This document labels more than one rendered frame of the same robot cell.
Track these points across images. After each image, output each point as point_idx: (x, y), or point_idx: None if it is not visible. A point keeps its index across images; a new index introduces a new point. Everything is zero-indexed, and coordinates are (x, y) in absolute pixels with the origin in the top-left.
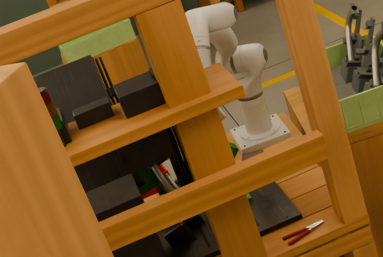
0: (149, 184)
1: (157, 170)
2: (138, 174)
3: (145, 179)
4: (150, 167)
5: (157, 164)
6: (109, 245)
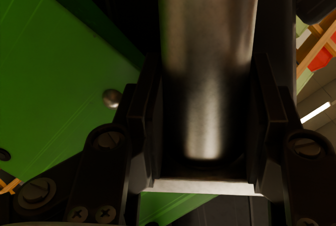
0: None
1: (250, 14)
2: (295, 8)
3: (99, 14)
4: (267, 54)
5: (158, 107)
6: None
